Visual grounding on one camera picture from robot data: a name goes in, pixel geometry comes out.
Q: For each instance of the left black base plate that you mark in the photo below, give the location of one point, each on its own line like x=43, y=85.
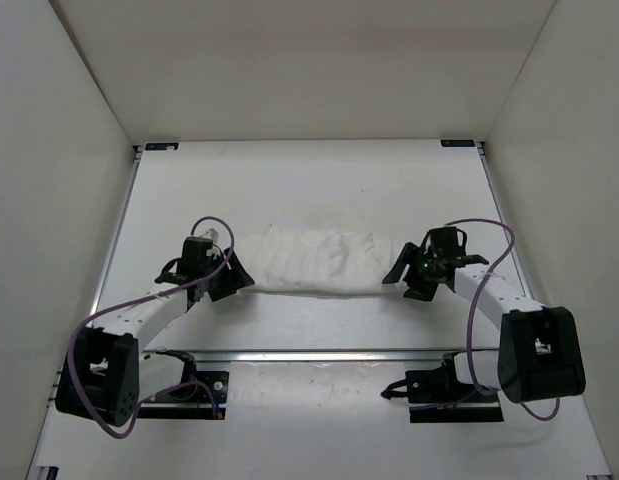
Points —
x=193, y=403

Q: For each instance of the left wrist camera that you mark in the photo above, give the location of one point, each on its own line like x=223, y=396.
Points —
x=210, y=235

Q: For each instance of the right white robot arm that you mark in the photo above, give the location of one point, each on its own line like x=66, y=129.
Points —
x=514, y=344

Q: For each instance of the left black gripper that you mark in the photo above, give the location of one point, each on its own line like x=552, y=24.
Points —
x=236, y=277

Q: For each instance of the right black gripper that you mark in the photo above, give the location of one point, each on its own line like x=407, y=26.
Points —
x=408, y=254

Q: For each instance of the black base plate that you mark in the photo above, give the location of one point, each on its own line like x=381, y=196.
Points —
x=437, y=397
x=193, y=403

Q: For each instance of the white fabric skirt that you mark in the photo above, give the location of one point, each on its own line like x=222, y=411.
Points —
x=318, y=262

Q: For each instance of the right blue corner sticker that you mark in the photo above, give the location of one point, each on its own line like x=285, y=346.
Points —
x=457, y=143

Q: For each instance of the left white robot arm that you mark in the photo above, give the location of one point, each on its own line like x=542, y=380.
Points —
x=108, y=371

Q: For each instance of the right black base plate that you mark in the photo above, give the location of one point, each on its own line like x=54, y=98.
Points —
x=437, y=397

